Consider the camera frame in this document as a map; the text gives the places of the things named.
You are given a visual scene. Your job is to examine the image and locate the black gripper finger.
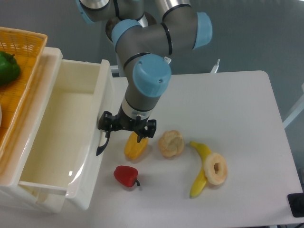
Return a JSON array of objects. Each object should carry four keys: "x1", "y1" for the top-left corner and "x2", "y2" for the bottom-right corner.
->
[
  {"x1": 136, "y1": 119, "x2": 157, "y2": 143},
  {"x1": 97, "y1": 111, "x2": 119, "y2": 138}
]

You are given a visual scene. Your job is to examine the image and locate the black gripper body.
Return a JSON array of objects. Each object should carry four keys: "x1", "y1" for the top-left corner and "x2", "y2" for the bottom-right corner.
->
[{"x1": 116, "y1": 110, "x2": 149, "y2": 137}]

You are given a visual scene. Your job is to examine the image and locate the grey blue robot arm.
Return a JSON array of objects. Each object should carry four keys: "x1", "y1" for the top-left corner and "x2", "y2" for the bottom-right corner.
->
[{"x1": 77, "y1": 0, "x2": 213, "y2": 140}]

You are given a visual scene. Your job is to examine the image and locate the white drawer cabinet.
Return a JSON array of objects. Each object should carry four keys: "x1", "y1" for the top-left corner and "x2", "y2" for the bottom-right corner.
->
[{"x1": 0, "y1": 47, "x2": 65, "y2": 213}]

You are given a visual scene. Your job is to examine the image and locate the round knotted bread roll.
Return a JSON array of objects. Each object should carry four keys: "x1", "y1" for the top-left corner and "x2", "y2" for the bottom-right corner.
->
[{"x1": 158, "y1": 130, "x2": 184, "y2": 158}]

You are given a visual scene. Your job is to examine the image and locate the yellow bell pepper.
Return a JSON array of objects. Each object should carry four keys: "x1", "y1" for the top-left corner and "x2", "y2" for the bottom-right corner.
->
[{"x1": 124, "y1": 132, "x2": 149, "y2": 160}]

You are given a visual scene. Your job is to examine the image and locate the red bell pepper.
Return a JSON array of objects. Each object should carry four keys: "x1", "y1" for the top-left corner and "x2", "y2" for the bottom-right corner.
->
[{"x1": 114, "y1": 165, "x2": 141, "y2": 188}]

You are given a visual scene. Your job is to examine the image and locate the yellow banana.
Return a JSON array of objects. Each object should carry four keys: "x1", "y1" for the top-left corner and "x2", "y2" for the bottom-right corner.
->
[{"x1": 190, "y1": 141, "x2": 211, "y2": 198}]

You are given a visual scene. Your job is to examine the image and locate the white plate edge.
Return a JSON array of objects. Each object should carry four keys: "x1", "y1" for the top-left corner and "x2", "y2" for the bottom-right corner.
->
[{"x1": 0, "y1": 105, "x2": 2, "y2": 126}]

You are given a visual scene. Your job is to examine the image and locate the orange woven basket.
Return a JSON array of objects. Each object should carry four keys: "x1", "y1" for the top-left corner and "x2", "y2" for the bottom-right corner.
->
[{"x1": 0, "y1": 27, "x2": 48, "y2": 160}]

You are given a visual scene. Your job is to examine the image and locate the green bell pepper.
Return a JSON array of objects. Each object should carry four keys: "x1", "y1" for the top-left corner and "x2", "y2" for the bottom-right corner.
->
[{"x1": 0, "y1": 51, "x2": 21, "y2": 86}]

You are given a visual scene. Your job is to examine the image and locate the black device at edge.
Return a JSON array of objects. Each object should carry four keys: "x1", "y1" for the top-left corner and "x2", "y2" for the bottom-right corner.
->
[{"x1": 287, "y1": 192, "x2": 304, "y2": 218}]

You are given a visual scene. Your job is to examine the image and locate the beige bagel ring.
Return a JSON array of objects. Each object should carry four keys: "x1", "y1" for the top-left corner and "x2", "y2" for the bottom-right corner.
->
[{"x1": 204, "y1": 152, "x2": 228, "y2": 186}]

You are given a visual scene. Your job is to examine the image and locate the white frame bar right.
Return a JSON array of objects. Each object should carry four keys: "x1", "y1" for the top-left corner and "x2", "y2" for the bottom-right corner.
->
[{"x1": 283, "y1": 84, "x2": 304, "y2": 128}]

